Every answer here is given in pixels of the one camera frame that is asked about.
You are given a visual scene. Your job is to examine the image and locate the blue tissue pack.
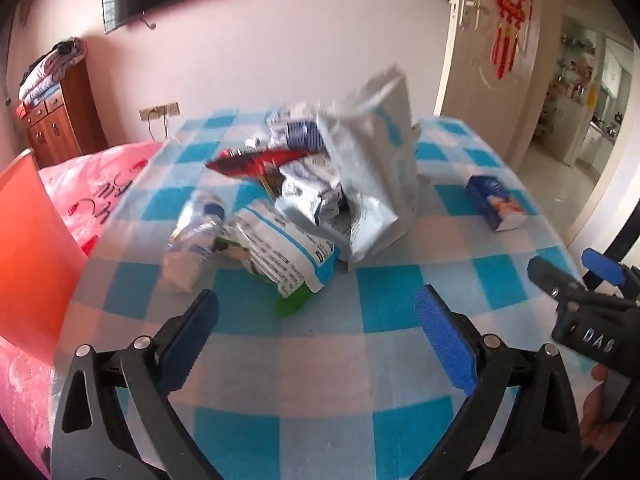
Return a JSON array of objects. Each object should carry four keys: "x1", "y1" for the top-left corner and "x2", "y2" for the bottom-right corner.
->
[{"x1": 465, "y1": 176, "x2": 527, "y2": 232}]

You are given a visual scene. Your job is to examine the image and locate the white blue snack bag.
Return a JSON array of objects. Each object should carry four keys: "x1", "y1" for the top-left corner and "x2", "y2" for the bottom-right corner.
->
[{"x1": 214, "y1": 200, "x2": 340, "y2": 318}]

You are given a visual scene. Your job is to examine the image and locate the red snack wrapper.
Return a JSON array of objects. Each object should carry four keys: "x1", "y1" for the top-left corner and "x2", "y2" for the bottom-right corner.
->
[{"x1": 205, "y1": 148, "x2": 309, "y2": 200}]

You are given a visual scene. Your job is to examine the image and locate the large silver foil bag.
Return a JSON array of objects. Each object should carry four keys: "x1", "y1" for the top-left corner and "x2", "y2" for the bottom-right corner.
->
[{"x1": 314, "y1": 65, "x2": 420, "y2": 263}]

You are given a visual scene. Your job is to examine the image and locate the white bedroom door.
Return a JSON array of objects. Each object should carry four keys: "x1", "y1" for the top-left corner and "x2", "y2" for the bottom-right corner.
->
[{"x1": 434, "y1": 0, "x2": 562, "y2": 167}]

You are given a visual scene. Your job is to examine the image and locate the right hand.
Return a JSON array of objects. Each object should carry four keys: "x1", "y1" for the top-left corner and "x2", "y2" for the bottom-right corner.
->
[{"x1": 579, "y1": 364, "x2": 625, "y2": 453}]

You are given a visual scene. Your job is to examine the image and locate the crushed plastic bottle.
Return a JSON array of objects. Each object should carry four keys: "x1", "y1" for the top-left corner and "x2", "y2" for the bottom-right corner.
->
[{"x1": 162, "y1": 188, "x2": 226, "y2": 292}]

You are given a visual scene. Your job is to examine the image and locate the orange plastic bucket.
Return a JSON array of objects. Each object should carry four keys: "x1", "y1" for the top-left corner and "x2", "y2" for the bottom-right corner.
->
[{"x1": 0, "y1": 150, "x2": 87, "y2": 365}]

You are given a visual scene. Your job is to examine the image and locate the blue checkered tablecloth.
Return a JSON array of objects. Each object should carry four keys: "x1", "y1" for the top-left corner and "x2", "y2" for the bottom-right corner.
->
[{"x1": 53, "y1": 110, "x2": 576, "y2": 479}]

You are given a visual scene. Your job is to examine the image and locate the crumpled silver wrapper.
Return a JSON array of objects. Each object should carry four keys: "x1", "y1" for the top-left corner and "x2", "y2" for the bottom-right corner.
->
[{"x1": 276, "y1": 153, "x2": 349, "y2": 226}]

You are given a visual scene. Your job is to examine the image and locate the wooden cabinet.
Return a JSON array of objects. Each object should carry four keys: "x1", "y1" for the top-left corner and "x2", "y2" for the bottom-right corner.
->
[{"x1": 21, "y1": 60, "x2": 108, "y2": 168}]

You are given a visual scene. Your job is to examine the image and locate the red door decoration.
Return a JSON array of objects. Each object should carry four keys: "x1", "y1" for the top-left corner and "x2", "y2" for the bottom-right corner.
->
[{"x1": 490, "y1": 0, "x2": 535, "y2": 80}]

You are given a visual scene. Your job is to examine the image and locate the folded blankets stack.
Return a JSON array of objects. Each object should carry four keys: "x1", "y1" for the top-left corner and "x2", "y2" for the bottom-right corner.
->
[{"x1": 18, "y1": 37, "x2": 87, "y2": 106}]

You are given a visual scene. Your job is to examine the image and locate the wall power outlet strip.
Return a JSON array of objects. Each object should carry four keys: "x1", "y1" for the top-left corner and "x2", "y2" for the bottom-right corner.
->
[{"x1": 139, "y1": 102, "x2": 180, "y2": 122}]

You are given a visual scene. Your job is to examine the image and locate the door handle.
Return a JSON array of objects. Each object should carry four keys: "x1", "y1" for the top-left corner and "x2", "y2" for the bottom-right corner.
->
[{"x1": 458, "y1": 0, "x2": 490, "y2": 30}]

